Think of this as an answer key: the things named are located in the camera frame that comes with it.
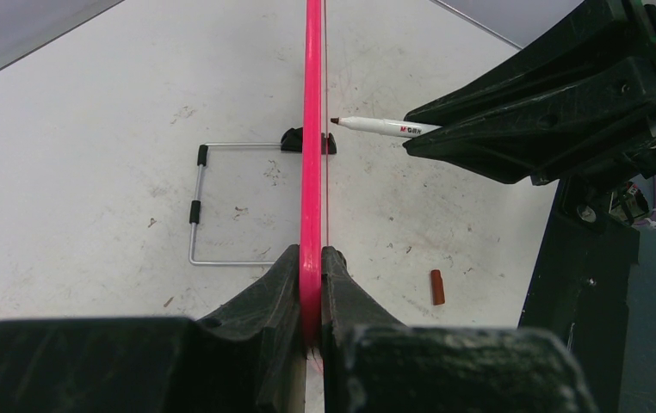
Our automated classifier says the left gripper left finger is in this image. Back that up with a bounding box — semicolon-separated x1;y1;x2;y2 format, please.
0;245;306;412

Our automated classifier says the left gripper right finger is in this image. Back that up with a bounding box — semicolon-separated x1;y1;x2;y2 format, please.
320;247;597;412

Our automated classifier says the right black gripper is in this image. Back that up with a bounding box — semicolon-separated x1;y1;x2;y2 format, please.
403;1;656;184

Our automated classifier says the red marker cap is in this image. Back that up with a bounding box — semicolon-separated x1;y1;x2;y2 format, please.
430;269;446;305

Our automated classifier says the pink framed whiteboard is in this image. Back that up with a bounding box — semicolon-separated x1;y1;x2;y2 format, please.
299;0;325;347

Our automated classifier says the red and white marker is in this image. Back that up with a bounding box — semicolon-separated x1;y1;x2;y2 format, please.
330;116;440;139

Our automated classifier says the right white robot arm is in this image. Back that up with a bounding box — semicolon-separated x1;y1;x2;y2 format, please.
405;1;656;412

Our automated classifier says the metal wire whiteboard stand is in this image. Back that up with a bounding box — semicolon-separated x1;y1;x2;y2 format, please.
188;127;339;268

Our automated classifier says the aluminium frame rail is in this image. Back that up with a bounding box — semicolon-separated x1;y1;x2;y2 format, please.
0;0;526;92

